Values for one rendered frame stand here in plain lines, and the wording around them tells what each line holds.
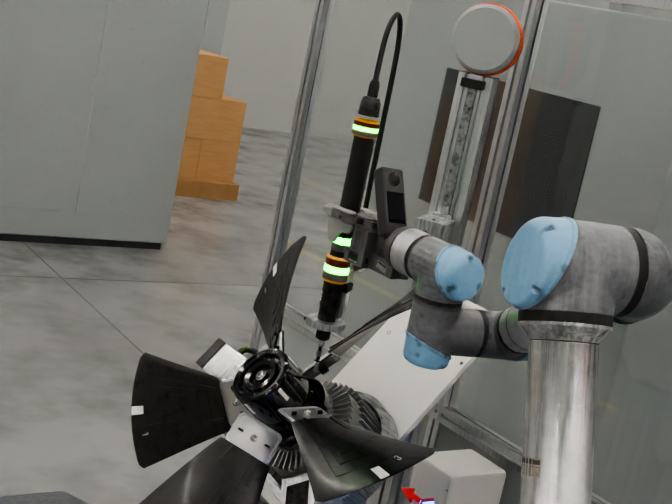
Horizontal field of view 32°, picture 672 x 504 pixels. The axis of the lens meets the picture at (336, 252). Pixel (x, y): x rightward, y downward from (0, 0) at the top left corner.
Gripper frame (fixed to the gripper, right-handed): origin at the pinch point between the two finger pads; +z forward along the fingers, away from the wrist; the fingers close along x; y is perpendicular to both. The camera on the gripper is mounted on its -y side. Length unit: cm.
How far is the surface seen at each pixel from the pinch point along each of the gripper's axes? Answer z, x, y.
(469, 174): 34, 58, -2
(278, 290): 25.0, 7.8, 23.3
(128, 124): 535, 212, 70
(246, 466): 0.5, -8.4, 48.6
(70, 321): 386, 126, 155
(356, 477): -25.8, -5.1, 38.5
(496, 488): 8, 64, 63
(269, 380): 3.3, -5.1, 33.4
